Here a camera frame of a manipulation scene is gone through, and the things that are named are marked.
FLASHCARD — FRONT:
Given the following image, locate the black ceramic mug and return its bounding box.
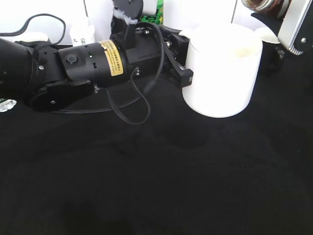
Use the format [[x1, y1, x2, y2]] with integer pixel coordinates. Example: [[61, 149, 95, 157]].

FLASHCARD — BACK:
[[254, 27, 286, 75]]

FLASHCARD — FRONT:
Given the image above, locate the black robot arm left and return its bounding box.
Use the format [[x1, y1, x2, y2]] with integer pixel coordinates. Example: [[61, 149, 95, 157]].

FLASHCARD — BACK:
[[0, 23, 194, 112]]

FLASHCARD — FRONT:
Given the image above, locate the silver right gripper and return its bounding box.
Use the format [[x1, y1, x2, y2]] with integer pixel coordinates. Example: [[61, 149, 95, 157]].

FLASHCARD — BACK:
[[278, 0, 313, 56]]

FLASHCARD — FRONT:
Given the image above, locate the brown nescafe coffee bottle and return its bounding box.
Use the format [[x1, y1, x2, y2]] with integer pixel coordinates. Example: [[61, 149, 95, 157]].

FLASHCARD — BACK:
[[241, 0, 291, 19]]

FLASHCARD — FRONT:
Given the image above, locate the clear water bottle green label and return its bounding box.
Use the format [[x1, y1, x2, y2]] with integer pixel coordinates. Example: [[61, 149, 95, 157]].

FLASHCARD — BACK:
[[0, 98, 17, 113]]

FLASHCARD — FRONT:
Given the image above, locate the white ceramic mug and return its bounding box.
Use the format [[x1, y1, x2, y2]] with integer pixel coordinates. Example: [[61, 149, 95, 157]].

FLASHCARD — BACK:
[[179, 23, 263, 118]]

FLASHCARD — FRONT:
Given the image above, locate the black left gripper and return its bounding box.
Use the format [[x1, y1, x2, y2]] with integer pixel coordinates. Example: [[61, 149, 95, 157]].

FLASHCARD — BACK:
[[110, 23, 194, 89]]

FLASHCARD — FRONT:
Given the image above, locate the black cable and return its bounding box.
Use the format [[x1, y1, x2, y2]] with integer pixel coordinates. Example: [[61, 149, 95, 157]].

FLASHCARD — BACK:
[[52, 22, 165, 125]]

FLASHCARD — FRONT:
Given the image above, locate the green sprite bottle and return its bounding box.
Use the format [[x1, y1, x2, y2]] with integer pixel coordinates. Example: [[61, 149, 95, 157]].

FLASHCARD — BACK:
[[140, 0, 164, 25]]

